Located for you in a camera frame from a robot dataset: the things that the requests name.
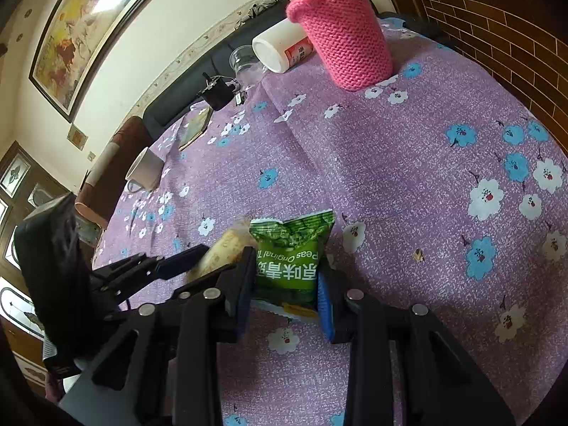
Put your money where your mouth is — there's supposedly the pink knit sleeved bottle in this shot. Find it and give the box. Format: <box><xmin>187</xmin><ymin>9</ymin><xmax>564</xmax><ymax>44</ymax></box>
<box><xmin>275</xmin><ymin>0</ymin><xmax>394</xmax><ymax>92</ymax></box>

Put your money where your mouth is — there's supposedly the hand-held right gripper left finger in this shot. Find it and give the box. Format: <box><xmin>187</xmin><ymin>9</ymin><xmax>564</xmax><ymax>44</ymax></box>
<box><xmin>91</xmin><ymin>246</ymin><xmax>257</xmax><ymax>426</ymax></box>

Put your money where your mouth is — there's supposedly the brown armchair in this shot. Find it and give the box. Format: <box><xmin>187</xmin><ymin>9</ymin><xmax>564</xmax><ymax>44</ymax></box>
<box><xmin>75</xmin><ymin>116</ymin><xmax>152</xmax><ymax>231</ymax></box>

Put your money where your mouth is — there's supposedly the small printed booklet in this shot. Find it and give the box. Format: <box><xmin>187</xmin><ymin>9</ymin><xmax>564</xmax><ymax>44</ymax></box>
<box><xmin>177</xmin><ymin>106</ymin><xmax>214</xmax><ymax>152</ymax></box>

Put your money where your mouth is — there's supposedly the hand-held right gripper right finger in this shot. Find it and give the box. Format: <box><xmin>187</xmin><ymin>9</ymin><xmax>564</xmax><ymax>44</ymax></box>
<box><xmin>317</xmin><ymin>270</ymin><xmax>516</xmax><ymax>426</ymax></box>

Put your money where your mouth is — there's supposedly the black sofa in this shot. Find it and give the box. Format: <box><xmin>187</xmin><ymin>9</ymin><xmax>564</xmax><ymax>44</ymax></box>
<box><xmin>142</xmin><ymin>0</ymin><xmax>289</xmax><ymax>139</ymax></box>

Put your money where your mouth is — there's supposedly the green pea snack packet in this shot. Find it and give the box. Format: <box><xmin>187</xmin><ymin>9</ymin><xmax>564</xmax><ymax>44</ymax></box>
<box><xmin>248</xmin><ymin>210</ymin><xmax>335</xmax><ymax>320</ymax></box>

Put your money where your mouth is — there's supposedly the small wall frame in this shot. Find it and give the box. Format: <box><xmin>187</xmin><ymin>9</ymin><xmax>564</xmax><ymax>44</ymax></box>
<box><xmin>66</xmin><ymin>124</ymin><xmax>88</xmax><ymax>151</ymax></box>

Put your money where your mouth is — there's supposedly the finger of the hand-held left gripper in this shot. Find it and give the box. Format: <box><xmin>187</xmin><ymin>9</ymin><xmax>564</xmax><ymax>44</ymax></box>
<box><xmin>91</xmin><ymin>243</ymin><xmax>211</xmax><ymax>296</ymax></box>

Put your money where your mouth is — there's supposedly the purple floral tablecloth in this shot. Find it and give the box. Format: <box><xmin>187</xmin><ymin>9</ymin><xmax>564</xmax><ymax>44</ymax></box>
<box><xmin>91</xmin><ymin>17</ymin><xmax>568</xmax><ymax>426</ymax></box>

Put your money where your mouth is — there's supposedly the white plastic bottle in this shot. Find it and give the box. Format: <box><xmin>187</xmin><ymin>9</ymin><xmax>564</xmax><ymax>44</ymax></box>
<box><xmin>251</xmin><ymin>18</ymin><xmax>317</xmax><ymax>73</ymax></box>

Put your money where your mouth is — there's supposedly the wooden glass door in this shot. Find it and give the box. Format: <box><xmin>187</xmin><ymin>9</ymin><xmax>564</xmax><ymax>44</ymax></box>
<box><xmin>0</xmin><ymin>140</ymin><xmax>77</xmax><ymax>393</ymax></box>

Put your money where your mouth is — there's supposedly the framed painting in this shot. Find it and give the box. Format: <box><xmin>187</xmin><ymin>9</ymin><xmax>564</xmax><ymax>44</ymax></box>
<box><xmin>29</xmin><ymin>0</ymin><xmax>176</xmax><ymax>124</ymax></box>

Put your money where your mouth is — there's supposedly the white mug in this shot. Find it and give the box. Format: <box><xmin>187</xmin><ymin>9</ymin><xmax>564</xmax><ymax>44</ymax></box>
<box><xmin>124</xmin><ymin>146</ymin><xmax>166</xmax><ymax>195</ymax></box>

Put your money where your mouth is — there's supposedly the beige snack packet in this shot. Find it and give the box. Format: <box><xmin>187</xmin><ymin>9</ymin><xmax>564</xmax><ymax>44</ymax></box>
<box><xmin>185</xmin><ymin>217</ymin><xmax>259</xmax><ymax>282</ymax></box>

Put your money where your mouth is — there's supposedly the black small box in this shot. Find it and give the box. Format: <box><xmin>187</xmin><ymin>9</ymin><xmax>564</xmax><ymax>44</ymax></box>
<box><xmin>197</xmin><ymin>72</ymin><xmax>234</xmax><ymax>111</ymax></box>

